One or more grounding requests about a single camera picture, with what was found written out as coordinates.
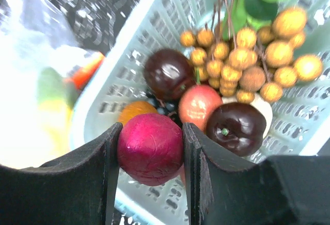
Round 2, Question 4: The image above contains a magenta round fruit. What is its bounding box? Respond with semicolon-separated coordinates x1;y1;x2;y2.
117;113;184;186

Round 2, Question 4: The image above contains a blue-zipper clear bag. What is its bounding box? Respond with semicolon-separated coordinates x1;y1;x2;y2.
1;0;104;169

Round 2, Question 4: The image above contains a red apple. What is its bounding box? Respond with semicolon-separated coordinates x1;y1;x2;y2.
178;85;223;132

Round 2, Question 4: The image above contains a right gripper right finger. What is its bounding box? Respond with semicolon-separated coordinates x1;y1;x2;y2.
183;123;329;224

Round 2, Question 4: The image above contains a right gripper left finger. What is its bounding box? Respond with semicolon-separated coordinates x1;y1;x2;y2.
1;123;122;224

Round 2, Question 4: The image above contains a white round bun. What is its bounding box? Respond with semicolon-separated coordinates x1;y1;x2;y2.
222;93;274;135

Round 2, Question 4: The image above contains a light blue plastic basket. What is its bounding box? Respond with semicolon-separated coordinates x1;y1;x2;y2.
70;0;329;224

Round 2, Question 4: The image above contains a dark purple plum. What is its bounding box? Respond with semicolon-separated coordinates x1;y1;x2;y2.
143;48;195;101

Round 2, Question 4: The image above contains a longan bunch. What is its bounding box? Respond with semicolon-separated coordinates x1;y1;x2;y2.
179;0;323;103

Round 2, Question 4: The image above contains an orange fruit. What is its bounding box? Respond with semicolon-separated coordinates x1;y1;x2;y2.
118;100;157;126

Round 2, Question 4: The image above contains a green yellow mango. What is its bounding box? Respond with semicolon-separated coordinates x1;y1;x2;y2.
37;67;74;156

